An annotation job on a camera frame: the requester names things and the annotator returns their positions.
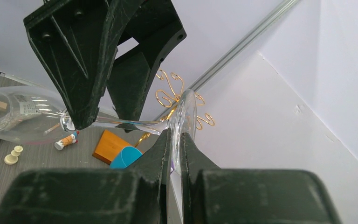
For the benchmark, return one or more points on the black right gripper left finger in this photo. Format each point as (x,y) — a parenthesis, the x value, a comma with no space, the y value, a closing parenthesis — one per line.
(134,195)

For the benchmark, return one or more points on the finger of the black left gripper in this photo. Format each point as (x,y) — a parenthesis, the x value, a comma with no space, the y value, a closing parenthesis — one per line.
(157,28)
(76,42)

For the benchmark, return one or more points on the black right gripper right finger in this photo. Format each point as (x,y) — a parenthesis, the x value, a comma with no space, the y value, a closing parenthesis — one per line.
(214,195)

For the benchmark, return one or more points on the blue plastic goblet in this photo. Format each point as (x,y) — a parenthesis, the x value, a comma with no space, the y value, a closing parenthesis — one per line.
(125,158)

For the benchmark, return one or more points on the clear wine glass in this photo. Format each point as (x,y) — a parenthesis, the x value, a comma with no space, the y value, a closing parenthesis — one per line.
(36,115)

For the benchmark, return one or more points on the small clown figurine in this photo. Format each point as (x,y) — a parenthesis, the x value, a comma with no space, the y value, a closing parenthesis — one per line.
(71,139)

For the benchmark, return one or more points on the gold wire glass rack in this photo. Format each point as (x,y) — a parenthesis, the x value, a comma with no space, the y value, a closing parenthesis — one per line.
(166,99)

